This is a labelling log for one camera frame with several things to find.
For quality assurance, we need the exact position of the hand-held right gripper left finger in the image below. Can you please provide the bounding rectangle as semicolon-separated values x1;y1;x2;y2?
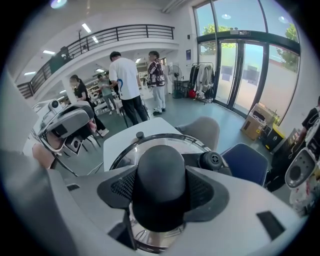
46;164;138;256

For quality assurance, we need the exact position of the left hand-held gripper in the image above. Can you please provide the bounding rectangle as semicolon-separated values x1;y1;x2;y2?
37;103;96;156

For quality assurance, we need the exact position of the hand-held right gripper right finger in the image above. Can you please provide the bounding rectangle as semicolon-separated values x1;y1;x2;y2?
159;165;311;256

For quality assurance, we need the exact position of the glass rice cooker lid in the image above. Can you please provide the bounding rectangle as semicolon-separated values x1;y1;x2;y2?
108;131;233;234

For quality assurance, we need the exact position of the person's left forearm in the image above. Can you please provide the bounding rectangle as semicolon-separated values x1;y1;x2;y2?
31;143;57;169

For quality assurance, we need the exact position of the person's left hand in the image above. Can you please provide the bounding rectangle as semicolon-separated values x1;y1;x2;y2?
46;131;65;150

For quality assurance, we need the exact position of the blue chair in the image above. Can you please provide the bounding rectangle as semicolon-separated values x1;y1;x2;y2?
221;142;269;188

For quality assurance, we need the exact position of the white hand-held device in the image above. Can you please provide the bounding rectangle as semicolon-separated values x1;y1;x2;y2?
284;129;320;189

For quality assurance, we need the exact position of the black and yellow box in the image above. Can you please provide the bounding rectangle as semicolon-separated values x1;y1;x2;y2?
264;123;286;154

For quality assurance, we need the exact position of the black balcony railing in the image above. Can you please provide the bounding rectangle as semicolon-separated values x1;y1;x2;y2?
16;24;175;100

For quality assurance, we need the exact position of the grey chair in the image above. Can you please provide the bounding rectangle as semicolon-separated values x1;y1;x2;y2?
176;116;221;152

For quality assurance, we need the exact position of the cardboard box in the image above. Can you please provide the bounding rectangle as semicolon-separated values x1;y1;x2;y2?
240;102;276;141

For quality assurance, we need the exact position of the black standing fan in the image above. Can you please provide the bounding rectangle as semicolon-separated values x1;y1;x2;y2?
167;64;183;100

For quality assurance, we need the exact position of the glass double door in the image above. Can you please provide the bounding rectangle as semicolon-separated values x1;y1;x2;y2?
213;37;270;113

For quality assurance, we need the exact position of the clothes rack with garments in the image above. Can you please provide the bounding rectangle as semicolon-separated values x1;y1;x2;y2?
187;62;216;105

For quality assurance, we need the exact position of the white camera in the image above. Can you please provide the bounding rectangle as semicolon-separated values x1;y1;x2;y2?
47;99;64;114

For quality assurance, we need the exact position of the black cable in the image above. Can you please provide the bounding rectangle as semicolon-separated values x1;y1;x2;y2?
53;152;80;178

